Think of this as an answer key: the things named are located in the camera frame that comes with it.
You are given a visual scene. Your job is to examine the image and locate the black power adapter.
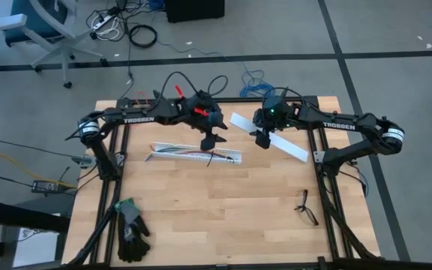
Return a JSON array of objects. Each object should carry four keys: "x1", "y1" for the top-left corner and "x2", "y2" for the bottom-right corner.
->
[{"x1": 31, "y1": 179, "x2": 62, "y2": 194}]

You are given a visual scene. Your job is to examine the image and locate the white slotted cable raceway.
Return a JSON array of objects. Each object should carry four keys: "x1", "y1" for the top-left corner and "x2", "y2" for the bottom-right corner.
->
[{"x1": 144, "y1": 141, "x2": 243, "y2": 166}]

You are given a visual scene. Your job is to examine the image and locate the black work glove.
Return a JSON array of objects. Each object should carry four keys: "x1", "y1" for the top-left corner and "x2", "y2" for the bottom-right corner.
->
[{"x1": 116, "y1": 224, "x2": 152, "y2": 263}]

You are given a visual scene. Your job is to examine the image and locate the black glove green cuff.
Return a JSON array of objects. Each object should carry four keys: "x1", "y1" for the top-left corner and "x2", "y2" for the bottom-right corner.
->
[{"x1": 114, "y1": 197, "x2": 152, "y2": 241}]

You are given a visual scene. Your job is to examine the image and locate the white power strip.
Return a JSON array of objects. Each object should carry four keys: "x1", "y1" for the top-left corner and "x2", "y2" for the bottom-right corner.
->
[{"x1": 91, "y1": 9, "x2": 122, "y2": 32}]

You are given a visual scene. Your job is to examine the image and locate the white office chair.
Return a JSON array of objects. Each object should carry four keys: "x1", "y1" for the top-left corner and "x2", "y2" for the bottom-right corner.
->
[{"x1": 0, "y1": 0, "x2": 109, "y2": 90}]

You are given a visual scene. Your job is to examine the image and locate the black box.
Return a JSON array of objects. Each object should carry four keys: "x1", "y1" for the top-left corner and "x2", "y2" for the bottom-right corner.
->
[{"x1": 164, "y1": 0, "x2": 226, "y2": 23}]

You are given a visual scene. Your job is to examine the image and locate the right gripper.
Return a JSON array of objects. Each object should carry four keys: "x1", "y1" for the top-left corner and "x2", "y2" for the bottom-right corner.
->
[{"x1": 252, "y1": 106, "x2": 294, "y2": 150}]

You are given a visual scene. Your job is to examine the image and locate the dark desk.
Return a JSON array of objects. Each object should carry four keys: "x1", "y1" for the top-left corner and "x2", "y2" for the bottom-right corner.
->
[{"x1": 0, "y1": 198, "x2": 71, "y2": 270}]

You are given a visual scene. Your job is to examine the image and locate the blue coiled cable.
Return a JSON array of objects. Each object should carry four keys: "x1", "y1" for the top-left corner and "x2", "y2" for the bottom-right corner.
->
[{"x1": 239, "y1": 61, "x2": 277, "y2": 98}]

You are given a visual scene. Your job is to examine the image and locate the black eyeglasses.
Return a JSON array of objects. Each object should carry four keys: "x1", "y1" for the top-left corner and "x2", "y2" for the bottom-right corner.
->
[{"x1": 293, "y1": 188, "x2": 320, "y2": 226}]

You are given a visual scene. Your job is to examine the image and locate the grey metal clamp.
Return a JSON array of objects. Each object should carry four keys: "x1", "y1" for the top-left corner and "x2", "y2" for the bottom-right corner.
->
[{"x1": 71, "y1": 155, "x2": 98, "y2": 169}]

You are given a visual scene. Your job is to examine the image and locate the black coiled cable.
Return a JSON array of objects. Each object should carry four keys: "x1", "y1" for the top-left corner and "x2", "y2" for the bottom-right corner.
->
[{"x1": 128, "y1": 24, "x2": 159, "y2": 49}]

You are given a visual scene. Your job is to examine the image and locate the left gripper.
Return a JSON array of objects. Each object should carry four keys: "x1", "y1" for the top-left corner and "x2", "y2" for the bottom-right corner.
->
[{"x1": 191, "y1": 109, "x2": 229, "y2": 152}]

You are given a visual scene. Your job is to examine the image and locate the yellow floor cable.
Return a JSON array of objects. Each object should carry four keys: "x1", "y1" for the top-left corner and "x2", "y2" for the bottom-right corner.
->
[{"x1": 0, "y1": 149, "x2": 78, "y2": 188}]

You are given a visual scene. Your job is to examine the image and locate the white raceway cover strip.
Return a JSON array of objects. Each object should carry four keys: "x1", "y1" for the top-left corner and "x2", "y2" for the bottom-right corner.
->
[{"x1": 229, "y1": 111, "x2": 310, "y2": 164}]

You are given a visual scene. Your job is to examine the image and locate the black aluminium table frame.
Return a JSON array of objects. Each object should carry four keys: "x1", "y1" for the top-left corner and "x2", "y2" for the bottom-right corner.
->
[{"x1": 61, "y1": 95, "x2": 386, "y2": 270}]

